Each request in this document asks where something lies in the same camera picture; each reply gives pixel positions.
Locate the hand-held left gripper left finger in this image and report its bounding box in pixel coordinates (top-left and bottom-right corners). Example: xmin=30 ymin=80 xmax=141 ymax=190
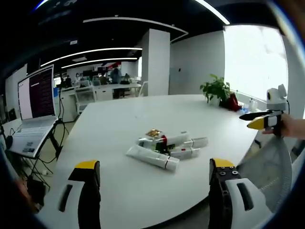
xmin=35 ymin=160 xmax=102 ymax=229

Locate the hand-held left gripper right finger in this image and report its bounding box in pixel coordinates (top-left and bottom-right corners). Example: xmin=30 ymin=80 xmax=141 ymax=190
xmin=208 ymin=157 xmax=275 ymax=229

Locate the white skincare bottle red mark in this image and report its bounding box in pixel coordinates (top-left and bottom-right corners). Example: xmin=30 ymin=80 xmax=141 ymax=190
xmin=170 ymin=146 xmax=201 ymax=160

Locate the small white skincare tube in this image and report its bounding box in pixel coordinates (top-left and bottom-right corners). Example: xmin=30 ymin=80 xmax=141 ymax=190
xmin=183 ymin=136 xmax=209 ymax=148

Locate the large white skincare tube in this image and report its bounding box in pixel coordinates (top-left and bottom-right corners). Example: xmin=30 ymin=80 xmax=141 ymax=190
xmin=125 ymin=144 xmax=180 ymax=171

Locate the dark green skincare jar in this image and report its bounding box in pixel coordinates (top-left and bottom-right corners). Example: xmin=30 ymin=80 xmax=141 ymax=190
xmin=154 ymin=141 xmax=176 ymax=154

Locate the gold skincare sachet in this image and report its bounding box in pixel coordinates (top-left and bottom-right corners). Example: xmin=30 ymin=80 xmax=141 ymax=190
xmin=145 ymin=128 xmax=161 ymax=138

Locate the clear water bottle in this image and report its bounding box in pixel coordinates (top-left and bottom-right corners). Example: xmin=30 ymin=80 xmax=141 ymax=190
xmin=247 ymin=97 xmax=258 ymax=112

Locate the person's right hand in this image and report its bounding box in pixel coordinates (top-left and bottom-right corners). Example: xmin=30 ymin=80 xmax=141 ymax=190
xmin=262 ymin=113 xmax=305 ymax=139

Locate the red bag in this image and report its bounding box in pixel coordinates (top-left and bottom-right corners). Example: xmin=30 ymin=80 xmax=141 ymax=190
xmin=224 ymin=93 xmax=239 ymax=112

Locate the grey mesh office chair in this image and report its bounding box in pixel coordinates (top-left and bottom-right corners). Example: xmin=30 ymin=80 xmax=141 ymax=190
xmin=235 ymin=135 xmax=293 ymax=215

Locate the green potted plant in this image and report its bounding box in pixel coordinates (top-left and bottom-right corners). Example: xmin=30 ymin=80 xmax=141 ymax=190
xmin=199 ymin=73 xmax=231 ymax=107

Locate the black laptop stand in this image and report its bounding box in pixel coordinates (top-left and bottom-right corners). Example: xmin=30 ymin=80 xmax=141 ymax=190
xmin=14 ymin=120 xmax=70 ymax=184

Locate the white office desk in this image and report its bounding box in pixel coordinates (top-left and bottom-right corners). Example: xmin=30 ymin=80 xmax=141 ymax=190
xmin=56 ymin=82 xmax=142 ymax=121

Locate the open silver laptop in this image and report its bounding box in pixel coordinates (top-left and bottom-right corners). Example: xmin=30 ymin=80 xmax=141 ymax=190
xmin=9 ymin=63 xmax=57 ymax=160

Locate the black cable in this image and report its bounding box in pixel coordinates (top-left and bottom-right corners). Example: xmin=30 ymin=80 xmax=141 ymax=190
xmin=57 ymin=88 xmax=70 ymax=134

